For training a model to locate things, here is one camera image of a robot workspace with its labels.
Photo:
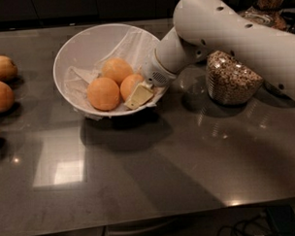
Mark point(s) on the front glass cereal jar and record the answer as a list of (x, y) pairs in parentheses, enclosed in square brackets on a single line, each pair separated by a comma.
[(229, 82)]

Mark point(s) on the black box under table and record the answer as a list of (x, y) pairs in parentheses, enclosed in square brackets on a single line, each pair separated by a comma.
[(282, 220)]

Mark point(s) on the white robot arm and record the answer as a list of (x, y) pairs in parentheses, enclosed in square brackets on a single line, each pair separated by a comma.
[(202, 26)]

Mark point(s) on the white bowl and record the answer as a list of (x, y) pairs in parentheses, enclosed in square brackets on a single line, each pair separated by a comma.
[(86, 47)]

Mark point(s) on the orange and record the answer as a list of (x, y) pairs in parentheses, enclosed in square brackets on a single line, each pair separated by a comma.
[(103, 94), (117, 69), (7, 98), (8, 69), (128, 85)]

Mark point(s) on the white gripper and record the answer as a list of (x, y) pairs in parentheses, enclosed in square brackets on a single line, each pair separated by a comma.
[(154, 73)]

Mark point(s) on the glass cereal jar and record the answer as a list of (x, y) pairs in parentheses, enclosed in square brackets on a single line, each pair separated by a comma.
[(266, 12), (229, 82)]

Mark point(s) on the back right glass cereal jar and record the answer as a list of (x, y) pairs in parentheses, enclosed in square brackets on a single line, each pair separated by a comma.
[(266, 12)]

